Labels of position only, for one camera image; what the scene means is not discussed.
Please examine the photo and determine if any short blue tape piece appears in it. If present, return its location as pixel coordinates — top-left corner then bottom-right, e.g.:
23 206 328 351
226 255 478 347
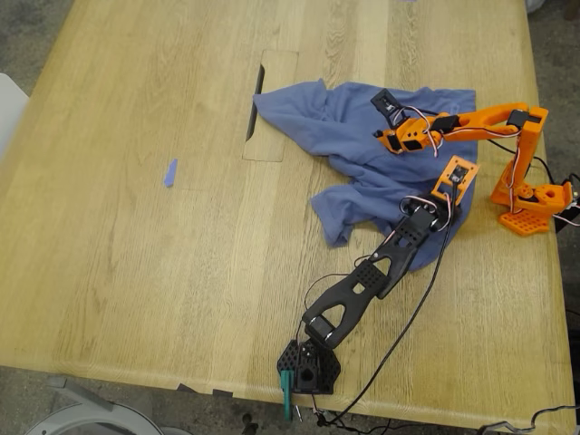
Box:
162 157 179 189

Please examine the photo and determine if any blue printed T-shirt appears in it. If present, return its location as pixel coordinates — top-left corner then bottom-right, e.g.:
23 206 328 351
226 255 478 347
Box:
252 77 479 274

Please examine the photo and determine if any wooden table cable hatch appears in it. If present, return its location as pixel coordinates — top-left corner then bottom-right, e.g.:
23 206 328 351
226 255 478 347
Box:
241 48 301 164

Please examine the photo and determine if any black camera cable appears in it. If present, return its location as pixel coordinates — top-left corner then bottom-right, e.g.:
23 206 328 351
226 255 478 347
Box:
312 179 457 428

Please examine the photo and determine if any wrist camera in black mount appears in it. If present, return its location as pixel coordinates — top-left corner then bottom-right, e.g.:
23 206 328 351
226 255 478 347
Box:
370 87 402 126

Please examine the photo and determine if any wrist camera in orange mount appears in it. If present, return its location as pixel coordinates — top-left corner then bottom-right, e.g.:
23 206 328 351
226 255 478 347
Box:
430 154 481 207

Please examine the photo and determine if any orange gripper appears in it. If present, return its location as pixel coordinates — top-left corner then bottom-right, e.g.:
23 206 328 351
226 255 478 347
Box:
372 116 442 157

